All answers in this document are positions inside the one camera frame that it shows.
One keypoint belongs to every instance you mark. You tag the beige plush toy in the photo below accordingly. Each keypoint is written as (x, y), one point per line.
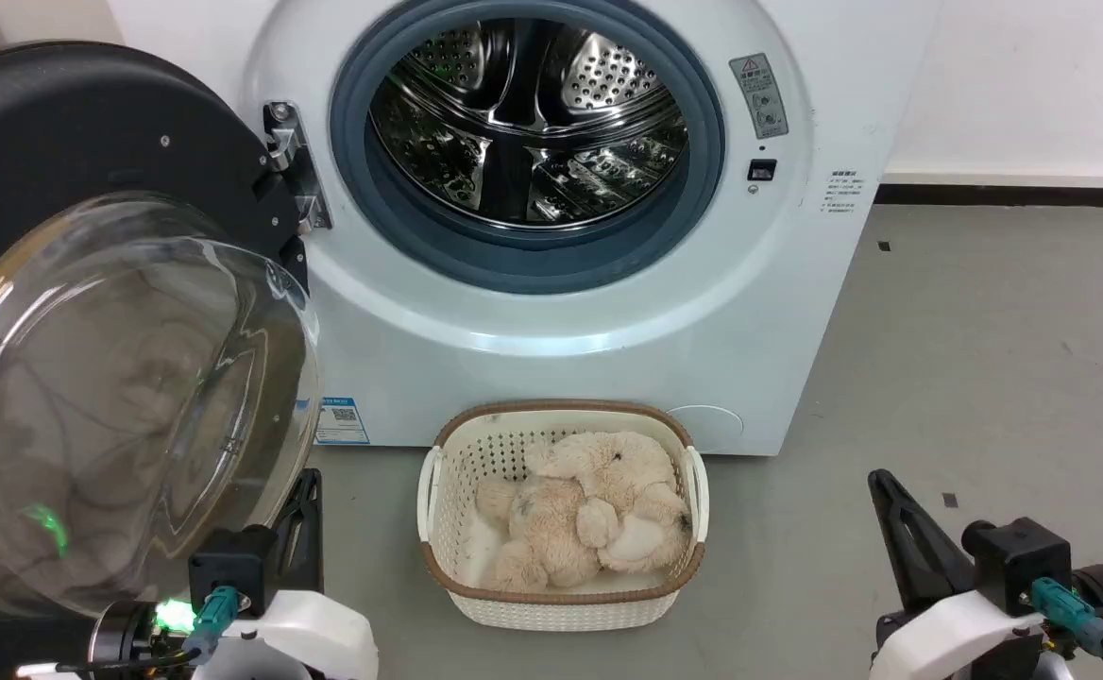
(589, 510)

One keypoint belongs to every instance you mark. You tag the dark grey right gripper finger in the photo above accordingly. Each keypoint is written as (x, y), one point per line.
(915, 538)

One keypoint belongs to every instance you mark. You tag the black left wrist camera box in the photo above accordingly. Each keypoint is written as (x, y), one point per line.
(230, 567)

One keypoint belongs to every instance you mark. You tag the stainless steel washer drum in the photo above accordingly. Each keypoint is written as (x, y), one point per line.
(528, 113)

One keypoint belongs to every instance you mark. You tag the grey warning sticker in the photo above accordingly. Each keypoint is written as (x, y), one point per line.
(759, 94)

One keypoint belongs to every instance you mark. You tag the black wall baseboard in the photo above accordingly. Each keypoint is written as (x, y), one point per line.
(1014, 195)

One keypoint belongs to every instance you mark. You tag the blue QR code sticker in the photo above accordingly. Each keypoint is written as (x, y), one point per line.
(340, 420)

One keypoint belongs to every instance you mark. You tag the black door latch slot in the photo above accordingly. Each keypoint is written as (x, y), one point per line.
(761, 170)

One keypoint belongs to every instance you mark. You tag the black round glass washer door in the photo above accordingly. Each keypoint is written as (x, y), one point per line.
(89, 283)

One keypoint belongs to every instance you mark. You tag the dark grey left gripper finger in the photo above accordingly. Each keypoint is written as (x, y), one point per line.
(306, 529)

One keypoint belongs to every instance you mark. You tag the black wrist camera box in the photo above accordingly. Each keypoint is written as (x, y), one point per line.
(1019, 557)
(230, 567)

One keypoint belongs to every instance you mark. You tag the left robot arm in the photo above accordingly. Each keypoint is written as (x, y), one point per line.
(127, 637)

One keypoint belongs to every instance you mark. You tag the white laundry basket brown rim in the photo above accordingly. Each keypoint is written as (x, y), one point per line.
(561, 609)

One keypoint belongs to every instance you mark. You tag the metal door hinge bracket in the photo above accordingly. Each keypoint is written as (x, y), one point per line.
(298, 161)

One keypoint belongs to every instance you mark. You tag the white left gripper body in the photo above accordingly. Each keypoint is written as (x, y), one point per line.
(315, 633)

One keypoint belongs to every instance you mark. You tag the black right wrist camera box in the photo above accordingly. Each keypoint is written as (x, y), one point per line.
(1019, 557)

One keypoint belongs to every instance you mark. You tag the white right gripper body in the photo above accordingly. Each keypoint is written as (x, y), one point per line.
(948, 633)

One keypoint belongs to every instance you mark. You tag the white front-load washing machine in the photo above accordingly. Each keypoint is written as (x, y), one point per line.
(551, 368)

